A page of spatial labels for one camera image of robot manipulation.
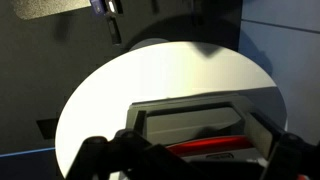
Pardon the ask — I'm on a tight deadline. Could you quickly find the white round pedestal table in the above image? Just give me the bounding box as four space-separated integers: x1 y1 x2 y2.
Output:
54 37 288 180

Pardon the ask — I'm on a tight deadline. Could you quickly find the red oven door handle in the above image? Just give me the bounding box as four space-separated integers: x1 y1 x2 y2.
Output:
165 135 252 157

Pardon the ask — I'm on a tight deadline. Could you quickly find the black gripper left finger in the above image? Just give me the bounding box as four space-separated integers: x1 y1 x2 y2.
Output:
66 109 201 180

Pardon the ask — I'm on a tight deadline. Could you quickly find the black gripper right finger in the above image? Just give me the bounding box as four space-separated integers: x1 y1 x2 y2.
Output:
244 111 320 180

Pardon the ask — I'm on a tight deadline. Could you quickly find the blue box on floor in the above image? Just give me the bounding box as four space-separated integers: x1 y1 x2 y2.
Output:
89 0 107 15

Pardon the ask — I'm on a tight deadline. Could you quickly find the black bar on floor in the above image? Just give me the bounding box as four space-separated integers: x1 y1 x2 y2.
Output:
105 14 123 45

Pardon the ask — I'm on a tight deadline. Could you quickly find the oven door with window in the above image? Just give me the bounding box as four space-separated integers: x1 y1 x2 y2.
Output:
128 94 264 158

